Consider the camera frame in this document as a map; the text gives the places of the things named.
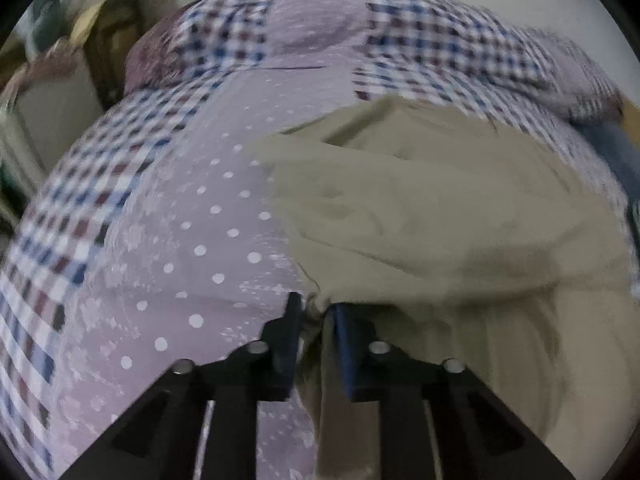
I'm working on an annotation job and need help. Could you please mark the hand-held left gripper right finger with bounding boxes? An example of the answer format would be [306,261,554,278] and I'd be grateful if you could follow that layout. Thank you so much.
[332,302,576,480]

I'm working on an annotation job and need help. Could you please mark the beige storage box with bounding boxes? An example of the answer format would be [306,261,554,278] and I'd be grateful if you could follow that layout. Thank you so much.
[0,50,108,171]

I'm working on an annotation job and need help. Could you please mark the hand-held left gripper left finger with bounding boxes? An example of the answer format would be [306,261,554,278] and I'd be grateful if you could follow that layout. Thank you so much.
[60,291,304,480]

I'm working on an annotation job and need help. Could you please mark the checked quilt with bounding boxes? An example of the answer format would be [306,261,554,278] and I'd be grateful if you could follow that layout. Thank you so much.
[125,0,626,126]

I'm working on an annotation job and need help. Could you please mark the khaki pants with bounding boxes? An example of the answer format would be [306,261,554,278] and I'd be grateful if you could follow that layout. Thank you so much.
[245,95,640,480]

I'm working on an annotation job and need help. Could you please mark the checked bed sheet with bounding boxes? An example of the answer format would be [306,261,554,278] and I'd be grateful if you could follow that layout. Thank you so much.
[0,60,632,480]

